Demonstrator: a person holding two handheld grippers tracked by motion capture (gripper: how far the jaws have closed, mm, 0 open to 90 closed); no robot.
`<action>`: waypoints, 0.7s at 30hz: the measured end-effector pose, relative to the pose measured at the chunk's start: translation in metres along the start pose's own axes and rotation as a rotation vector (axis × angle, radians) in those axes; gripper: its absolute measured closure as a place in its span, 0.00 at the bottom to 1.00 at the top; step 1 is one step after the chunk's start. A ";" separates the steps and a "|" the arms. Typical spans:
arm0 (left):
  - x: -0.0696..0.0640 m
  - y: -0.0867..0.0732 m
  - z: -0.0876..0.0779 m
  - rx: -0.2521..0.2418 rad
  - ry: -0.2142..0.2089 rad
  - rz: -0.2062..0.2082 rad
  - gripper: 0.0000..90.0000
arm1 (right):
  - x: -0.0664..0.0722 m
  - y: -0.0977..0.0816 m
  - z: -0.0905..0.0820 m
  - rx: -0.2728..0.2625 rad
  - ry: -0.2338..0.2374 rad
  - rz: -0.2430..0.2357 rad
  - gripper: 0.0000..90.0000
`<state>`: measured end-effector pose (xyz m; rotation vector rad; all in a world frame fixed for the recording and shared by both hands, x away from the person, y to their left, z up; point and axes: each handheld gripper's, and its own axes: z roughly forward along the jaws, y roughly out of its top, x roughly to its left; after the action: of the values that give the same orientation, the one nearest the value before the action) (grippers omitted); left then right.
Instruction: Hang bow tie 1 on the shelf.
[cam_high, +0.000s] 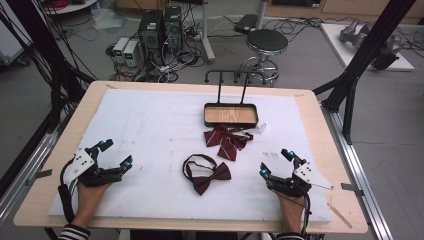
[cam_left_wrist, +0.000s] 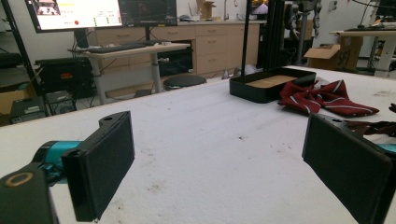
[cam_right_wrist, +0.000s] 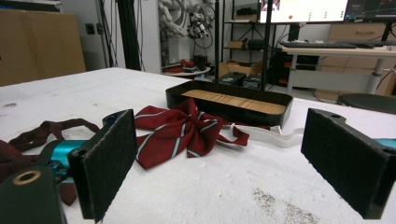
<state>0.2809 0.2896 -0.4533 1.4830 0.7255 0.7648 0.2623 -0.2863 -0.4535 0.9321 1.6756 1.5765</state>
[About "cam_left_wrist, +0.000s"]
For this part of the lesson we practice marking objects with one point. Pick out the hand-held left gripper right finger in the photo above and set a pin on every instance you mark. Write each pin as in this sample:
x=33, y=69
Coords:
x=348, y=174

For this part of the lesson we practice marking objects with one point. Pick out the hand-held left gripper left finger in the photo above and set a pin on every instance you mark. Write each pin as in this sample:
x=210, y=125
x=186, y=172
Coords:
x=99, y=168

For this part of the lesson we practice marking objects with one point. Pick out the black stand with wooden tray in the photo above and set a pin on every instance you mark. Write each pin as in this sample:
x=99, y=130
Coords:
x=264, y=93

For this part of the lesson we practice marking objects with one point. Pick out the small dark device box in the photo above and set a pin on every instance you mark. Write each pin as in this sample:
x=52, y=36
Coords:
x=60, y=102

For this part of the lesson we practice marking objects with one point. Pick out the grey device box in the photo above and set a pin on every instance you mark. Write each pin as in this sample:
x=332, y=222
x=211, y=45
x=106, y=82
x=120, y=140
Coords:
x=28, y=110

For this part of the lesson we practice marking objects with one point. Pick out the black equipment case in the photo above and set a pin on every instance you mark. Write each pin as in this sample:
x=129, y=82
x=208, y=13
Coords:
x=62, y=81

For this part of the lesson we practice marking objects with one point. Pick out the open cardboard box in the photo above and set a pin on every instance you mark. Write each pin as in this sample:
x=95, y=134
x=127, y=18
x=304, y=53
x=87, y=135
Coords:
x=330, y=57

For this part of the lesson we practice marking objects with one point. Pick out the black round stool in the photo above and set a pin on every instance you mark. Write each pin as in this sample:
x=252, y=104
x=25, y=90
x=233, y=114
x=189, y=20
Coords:
x=183, y=81

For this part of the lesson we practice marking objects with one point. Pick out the black keyboard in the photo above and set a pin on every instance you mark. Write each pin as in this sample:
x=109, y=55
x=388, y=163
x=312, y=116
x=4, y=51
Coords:
x=118, y=47

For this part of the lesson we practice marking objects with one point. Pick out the light wooden desk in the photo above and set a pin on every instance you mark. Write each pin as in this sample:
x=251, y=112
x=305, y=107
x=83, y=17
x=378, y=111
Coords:
x=140, y=50

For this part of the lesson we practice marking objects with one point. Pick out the grey robot on stand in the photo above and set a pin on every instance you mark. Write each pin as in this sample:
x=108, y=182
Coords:
x=301, y=40

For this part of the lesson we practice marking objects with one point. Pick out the white side table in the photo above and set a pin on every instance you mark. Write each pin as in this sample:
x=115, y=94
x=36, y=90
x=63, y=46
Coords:
x=367, y=33

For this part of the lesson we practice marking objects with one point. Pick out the bright computer monitor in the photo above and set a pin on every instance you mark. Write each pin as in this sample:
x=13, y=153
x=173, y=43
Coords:
x=77, y=15

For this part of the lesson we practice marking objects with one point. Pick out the dark computer monitor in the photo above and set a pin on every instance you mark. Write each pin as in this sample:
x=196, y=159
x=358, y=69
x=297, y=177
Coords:
x=148, y=12

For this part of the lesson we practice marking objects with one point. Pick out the wooden drawer cabinet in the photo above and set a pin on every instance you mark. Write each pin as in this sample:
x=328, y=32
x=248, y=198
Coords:
x=211, y=46

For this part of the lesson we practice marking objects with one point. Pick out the small cardboard box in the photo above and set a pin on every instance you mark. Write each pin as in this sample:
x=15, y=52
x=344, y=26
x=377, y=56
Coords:
x=206, y=11

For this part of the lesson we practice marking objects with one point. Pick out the black metal frame column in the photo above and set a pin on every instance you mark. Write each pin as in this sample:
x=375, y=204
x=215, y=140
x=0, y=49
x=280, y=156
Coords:
x=17, y=40
x=274, y=31

